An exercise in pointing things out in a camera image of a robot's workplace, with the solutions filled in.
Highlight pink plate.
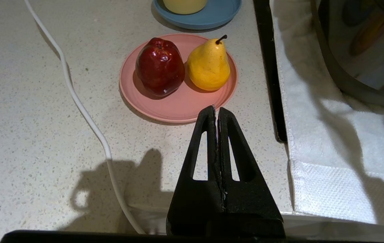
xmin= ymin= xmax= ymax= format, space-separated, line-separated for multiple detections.
xmin=119 ymin=33 xmax=239 ymax=124

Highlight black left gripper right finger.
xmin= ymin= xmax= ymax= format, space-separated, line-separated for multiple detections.
xmin=219 ymin=107 xmax=286 ymax=236

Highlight blue plate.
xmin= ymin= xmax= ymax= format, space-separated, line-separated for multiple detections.
xmin=152 ymin=0 xmax=243 ymax=30

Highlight white power cable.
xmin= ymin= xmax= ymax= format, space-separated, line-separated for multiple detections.
xmin=23 ymin=0 xmax=147 ymax=235

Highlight red apple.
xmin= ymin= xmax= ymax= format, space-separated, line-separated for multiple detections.
xmin=136 ymin=37 xmax=185 ymax=97

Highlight yellow bowl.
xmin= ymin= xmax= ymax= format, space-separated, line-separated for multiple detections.
xmin=162 ymin=0 xmax=208 ymax=15

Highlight white towel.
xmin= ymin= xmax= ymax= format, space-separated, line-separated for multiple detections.
xmin=269 ymin=0 xmax=384 ymax=228

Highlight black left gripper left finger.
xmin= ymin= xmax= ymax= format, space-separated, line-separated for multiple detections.
xmin=166 ymin=105 xmax=226 ymax=236

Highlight black rice cooker body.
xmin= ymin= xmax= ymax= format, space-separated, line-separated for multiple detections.
xmin=310 ymin=0 xmax=384 ymax=109

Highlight yellow pear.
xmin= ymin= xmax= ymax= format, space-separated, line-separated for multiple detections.
xmin=187 ymin=34 xmax=231 ymax=91

